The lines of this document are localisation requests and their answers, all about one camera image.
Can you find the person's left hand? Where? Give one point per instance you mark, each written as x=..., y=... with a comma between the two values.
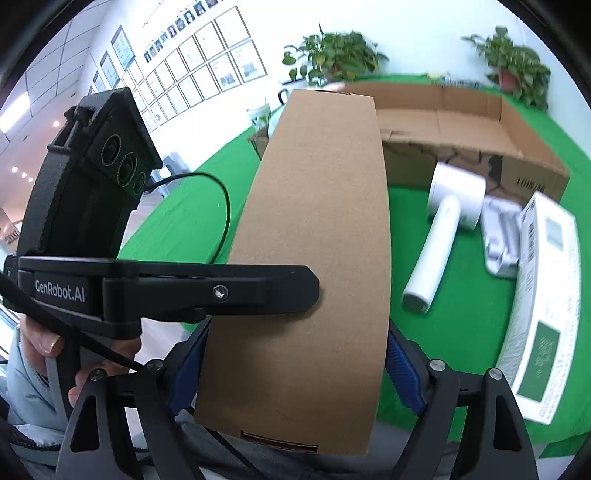
x=41, y=341

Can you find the row of portrait photos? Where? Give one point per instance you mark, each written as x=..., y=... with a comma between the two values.
x=175, y=27

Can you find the bushy potted plant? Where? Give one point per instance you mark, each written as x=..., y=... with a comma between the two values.
x=341, y=55

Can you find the wall of framed certificates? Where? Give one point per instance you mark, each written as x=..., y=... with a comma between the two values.
x=207, y=60

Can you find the brown cardboard panel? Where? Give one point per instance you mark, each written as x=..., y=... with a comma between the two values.
x=314, y=207

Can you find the green tablecloth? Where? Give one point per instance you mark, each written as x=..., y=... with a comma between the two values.
x=461, y=332

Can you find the colourful snack packets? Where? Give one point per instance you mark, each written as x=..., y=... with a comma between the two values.
x=457, y=83

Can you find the white product box green label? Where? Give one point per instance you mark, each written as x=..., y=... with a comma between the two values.
x=540, y=295

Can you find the white handheld fabric shaver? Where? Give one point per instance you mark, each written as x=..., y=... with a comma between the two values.
x=455, y=194

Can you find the blue framed wall poster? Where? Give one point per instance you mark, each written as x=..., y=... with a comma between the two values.
x=123, y=46

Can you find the potted plant orange pot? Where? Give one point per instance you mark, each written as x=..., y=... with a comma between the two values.
x=512, y=60

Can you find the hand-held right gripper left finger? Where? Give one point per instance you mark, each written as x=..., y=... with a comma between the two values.
x=189, y=364

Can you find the person's left forearm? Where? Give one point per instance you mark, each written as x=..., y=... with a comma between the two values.
x=27, y=401

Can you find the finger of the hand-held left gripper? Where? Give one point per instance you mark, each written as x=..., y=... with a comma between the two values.
x=258, y=288

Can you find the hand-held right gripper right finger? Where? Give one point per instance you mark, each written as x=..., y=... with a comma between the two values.
x=404, y=374

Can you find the large cardboard box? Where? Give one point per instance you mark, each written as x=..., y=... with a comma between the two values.
x=461, y=129

